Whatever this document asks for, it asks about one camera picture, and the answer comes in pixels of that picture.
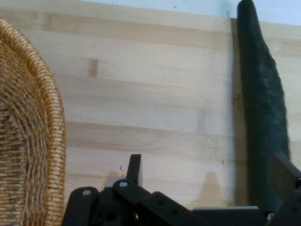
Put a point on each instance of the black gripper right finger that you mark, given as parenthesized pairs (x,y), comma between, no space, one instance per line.
(289,188)

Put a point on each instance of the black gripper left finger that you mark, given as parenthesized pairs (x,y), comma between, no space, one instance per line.
(131,207)

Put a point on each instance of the long dark green cucumber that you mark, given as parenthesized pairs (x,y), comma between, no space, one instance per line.
(258,94)

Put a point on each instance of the wooden cutting board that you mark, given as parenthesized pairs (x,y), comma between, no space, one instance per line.
(141,94)

